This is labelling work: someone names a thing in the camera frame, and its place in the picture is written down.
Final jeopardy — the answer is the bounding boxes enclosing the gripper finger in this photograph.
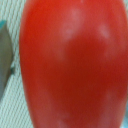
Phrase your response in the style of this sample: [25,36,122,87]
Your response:
[0,21,13,100]

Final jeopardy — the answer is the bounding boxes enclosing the red tomato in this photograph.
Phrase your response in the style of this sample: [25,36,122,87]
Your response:
[18,0,128,128]

